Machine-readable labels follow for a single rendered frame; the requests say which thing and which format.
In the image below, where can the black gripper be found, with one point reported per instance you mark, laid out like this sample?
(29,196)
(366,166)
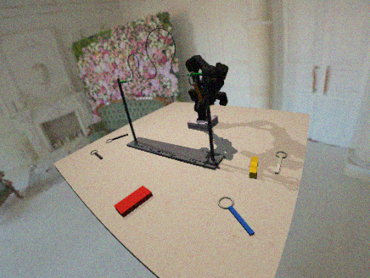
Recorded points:
(212,97)

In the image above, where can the red rectangular block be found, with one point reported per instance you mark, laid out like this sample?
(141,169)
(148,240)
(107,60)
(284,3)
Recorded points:
(129,203)

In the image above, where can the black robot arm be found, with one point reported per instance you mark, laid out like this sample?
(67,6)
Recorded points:
(215,76)

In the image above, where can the grey loop with blue handle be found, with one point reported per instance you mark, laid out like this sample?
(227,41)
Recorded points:
(237,216)

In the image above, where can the yellow rectangular block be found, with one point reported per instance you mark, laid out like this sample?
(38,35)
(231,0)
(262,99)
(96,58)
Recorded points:
(253,167)

